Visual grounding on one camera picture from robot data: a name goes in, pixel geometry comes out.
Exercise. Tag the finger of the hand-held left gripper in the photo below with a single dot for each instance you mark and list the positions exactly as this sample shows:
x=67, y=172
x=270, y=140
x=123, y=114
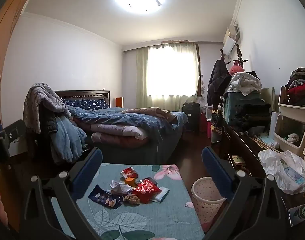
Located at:
x=15, y=130

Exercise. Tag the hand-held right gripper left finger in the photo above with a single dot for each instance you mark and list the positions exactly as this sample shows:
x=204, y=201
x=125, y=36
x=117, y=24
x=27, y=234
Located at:
x=88, y=172

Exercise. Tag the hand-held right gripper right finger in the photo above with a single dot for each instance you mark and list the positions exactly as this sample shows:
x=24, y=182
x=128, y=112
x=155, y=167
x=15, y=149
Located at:
x=215, y=172

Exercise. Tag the pink dotted waste basket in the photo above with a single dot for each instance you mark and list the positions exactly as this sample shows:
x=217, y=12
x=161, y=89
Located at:
x=205, y=195

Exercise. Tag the dark blue snack packet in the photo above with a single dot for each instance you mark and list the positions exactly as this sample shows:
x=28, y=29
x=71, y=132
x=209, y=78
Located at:
x=103, y=197

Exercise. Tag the white tissue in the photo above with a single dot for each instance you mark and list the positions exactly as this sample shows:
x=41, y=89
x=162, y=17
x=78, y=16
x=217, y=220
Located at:
x=118, y=188

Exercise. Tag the red white snack packet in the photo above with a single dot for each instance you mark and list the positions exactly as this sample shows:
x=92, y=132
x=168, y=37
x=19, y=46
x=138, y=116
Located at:
x=128, y=172

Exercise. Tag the small orange box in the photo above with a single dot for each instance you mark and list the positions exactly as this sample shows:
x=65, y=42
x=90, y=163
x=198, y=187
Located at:
x=130, y=182

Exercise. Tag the brown wrapper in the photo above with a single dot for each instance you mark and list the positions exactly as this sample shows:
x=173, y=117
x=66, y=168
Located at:
x=132, y=199

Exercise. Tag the green edged packet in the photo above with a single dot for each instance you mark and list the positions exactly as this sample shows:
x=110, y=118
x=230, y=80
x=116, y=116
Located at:
x=162, y=193

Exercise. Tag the red foil wrapper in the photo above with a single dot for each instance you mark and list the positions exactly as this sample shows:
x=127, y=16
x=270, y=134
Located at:
x=146, y=188

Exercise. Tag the small gold box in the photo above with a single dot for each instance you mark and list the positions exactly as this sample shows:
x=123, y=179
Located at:
x=237, y=160

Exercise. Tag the light blue fleece robe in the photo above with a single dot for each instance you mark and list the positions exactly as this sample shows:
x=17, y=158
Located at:
x=67, y=140

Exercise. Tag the grey knitted blanket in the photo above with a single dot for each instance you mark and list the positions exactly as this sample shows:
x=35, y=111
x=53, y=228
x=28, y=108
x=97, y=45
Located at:
x=40, y=100

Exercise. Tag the dark wooden dresser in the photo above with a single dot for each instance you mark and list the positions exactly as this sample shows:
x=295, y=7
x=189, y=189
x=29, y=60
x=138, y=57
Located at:
x=242, y=140

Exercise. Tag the dark handbag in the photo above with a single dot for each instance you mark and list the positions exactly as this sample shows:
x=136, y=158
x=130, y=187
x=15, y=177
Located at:
x=216, y=127

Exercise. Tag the red plastic container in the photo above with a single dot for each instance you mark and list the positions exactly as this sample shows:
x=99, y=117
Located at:
x=205, y=127

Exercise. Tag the pink folded quilt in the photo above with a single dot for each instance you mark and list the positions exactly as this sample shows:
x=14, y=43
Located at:
x=112, y=130

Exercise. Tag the bed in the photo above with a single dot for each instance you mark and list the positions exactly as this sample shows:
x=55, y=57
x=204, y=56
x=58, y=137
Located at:
x=142, y=152

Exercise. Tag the white plastic bag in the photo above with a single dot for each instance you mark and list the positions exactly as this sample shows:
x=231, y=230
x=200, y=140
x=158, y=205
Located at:
x=272, y=162

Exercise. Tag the clear plastic box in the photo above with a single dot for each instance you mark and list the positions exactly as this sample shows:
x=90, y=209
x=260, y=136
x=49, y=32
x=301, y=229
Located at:
x=212, y=111

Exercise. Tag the black suitcase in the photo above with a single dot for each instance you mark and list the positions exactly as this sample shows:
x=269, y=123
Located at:
x=191, y=115

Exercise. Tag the blue patterned duvet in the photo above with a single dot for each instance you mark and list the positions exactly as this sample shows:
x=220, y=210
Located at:
x=132, y=120

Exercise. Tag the star print blue pillow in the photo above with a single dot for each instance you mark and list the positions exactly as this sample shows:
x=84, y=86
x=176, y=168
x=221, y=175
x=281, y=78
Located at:
x=92, y=103

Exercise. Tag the black folded clothes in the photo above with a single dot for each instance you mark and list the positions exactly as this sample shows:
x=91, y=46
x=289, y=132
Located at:
x=255, y=115

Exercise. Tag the teal storage box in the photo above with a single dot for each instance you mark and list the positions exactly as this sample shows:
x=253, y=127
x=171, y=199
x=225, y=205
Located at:
x=235, y=105

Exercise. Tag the teal floral tablecloth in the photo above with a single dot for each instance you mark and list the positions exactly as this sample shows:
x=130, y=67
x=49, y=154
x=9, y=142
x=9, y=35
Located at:
x=142, y=220

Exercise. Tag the dark wooden headboard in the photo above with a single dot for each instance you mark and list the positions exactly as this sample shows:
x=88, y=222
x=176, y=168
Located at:
x=80, y=94

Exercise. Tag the brown blanket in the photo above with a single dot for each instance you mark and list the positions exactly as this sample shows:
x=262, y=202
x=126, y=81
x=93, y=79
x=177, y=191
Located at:
x=152, y=111

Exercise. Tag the black jacket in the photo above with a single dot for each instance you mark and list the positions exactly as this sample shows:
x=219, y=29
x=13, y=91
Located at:
x=217, y=80

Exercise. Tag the white clothes pile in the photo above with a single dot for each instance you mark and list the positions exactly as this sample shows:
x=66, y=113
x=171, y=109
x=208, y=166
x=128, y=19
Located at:
x=242, y=82

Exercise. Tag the printed cardboard box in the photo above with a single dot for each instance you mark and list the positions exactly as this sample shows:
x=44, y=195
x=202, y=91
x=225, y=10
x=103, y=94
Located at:
x=301, y=212

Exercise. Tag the pink hat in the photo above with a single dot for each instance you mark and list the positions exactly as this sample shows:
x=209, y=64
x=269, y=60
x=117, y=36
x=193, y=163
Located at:
x=236, y=70

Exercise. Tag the sheer window curtain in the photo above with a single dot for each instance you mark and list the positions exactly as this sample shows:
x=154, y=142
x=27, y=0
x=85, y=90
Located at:
x=142, y=80

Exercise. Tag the wooden coat rack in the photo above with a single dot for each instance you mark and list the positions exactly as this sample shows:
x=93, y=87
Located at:
x=239, y=55

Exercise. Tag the dark red clothes pile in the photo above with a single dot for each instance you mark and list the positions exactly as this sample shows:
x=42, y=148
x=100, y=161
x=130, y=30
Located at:
x=300, y=87

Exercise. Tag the white air conditioner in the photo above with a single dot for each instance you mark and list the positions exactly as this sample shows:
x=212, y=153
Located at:
x=230, y=42

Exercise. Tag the wooden window frame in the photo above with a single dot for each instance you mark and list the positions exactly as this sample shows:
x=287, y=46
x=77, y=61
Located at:
x=198, y=67

